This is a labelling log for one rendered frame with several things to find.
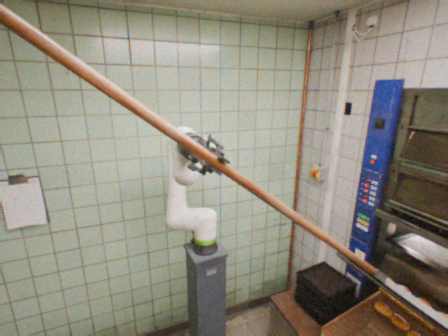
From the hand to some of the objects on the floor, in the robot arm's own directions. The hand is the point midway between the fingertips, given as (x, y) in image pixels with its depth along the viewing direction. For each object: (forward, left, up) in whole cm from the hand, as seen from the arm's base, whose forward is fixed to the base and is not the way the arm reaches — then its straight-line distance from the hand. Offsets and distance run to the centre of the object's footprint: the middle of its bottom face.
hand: (216, 163), depth 73 cm
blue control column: (-35, +224, -191) cm, 296 cm away
